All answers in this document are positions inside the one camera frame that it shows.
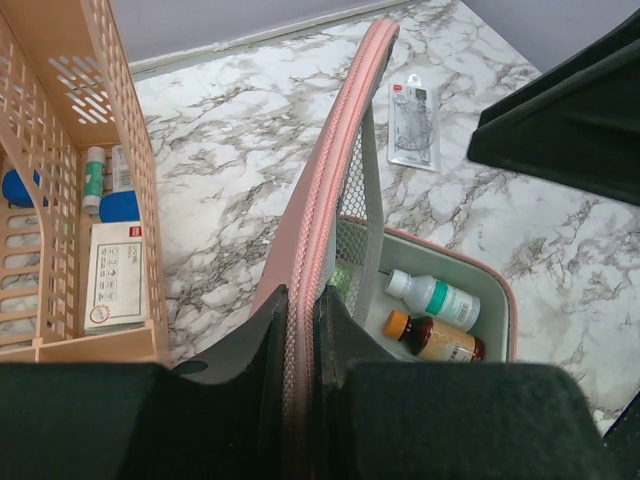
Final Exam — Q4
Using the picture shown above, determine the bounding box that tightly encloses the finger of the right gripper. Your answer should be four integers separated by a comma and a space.
467, 13, 639, 205

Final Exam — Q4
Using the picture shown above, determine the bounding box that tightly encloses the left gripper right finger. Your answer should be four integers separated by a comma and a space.
314, 288, 635, 479

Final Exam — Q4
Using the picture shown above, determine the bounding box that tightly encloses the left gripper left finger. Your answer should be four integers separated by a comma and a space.
1, 287, 288, 479

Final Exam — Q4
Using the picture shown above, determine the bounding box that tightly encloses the brown bottle orange cap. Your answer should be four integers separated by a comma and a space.
383, 310, 485, 363

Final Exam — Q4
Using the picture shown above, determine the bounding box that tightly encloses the white medicine bottle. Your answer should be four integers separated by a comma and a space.
385, 269, 481, 332

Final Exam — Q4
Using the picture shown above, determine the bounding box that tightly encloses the small green box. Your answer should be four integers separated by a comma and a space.
330, 264, 357, 303

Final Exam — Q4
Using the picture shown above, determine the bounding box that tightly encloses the pink medicine kit case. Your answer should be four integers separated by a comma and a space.
254, 19, 518, 479

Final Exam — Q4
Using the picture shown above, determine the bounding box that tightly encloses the long white packaged strip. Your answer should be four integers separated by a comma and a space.
388, 73, 441, 172

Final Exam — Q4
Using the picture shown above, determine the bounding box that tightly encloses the white box in organizer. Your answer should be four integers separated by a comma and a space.
84, 222, 148, 335

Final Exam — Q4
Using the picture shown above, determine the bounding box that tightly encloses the blue round item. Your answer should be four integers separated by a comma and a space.
99, 190, 140, 223
1, 169, 33, 208

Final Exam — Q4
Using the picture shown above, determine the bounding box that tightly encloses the white green glue stick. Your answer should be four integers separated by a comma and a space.
82, 146, 106, 215

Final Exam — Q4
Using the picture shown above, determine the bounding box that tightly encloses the orange mesh file organizer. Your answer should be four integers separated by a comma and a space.
1, 1, 171, 365

